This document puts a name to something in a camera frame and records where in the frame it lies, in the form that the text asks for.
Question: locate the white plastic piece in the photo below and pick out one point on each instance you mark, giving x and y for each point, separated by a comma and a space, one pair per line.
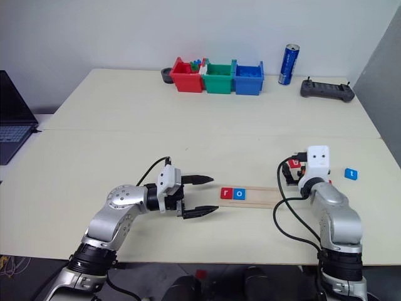
203, 70

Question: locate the grey remote controller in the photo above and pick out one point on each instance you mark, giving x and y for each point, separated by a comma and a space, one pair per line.
327, 91

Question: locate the red letter block r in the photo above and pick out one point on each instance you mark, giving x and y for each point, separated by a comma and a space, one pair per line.
226, 193

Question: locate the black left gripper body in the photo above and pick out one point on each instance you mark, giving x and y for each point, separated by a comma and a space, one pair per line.
172, 203

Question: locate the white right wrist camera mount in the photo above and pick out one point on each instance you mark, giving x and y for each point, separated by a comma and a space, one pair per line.
316, 163

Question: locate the red letter block b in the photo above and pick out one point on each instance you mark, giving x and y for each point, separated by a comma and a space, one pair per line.
295, 163

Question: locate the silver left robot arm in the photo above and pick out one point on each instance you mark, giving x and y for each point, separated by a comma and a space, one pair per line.
103, 219

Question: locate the dark laptop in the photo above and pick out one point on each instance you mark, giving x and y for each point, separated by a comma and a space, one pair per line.
12, 116

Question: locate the coloured toy bricks pile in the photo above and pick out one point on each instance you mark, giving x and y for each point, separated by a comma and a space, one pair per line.
195, 65

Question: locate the green plastic bin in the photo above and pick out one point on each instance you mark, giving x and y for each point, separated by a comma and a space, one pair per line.
217, 83

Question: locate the blue letter block t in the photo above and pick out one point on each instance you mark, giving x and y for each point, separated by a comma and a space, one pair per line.
351, 173

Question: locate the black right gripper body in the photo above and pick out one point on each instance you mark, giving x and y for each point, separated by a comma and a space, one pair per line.
289, 177

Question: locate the blue drink can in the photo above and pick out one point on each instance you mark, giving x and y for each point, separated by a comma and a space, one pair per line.
289, 66

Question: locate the grey partition panel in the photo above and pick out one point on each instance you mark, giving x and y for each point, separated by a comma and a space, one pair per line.
385, 78

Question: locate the blue plastic bin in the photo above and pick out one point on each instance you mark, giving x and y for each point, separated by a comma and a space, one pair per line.
247, 83

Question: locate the red plastic bin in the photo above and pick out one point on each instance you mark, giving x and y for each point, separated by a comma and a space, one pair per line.
186, 80

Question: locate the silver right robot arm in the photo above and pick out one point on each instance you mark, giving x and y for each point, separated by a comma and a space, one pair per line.
335, 216

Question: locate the blue letter block o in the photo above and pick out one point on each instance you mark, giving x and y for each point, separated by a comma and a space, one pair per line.
239, 193

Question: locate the long wooden tray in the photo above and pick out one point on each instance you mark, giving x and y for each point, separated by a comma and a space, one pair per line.
260, 197

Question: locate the black round holder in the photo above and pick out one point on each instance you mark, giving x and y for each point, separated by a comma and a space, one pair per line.
165, 76

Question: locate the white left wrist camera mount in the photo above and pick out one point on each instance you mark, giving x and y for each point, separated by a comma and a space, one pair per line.
166, 178

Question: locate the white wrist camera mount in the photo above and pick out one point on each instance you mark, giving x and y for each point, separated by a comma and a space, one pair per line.
316, 163
166, 178

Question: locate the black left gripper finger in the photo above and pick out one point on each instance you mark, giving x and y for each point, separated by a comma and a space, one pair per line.
197, 179
197, 212

